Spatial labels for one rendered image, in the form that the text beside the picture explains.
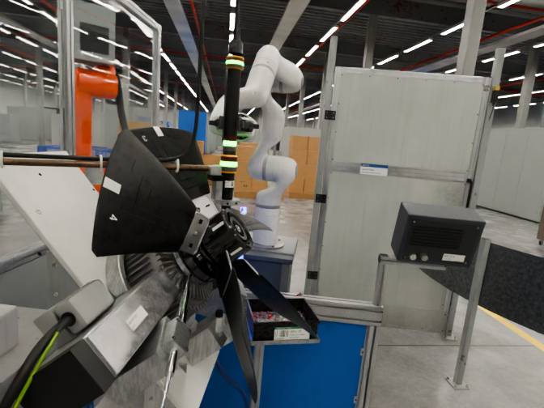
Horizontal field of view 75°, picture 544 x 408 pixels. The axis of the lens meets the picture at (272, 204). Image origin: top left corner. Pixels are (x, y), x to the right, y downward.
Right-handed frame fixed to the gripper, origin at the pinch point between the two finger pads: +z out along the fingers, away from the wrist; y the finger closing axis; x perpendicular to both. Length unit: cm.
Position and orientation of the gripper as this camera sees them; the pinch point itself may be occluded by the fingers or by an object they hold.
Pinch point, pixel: (230, 123)
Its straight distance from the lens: 92.3
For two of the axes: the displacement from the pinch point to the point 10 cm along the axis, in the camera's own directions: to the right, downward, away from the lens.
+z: -0.7, 1.5, -9.9
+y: -9.9, -0.9, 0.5
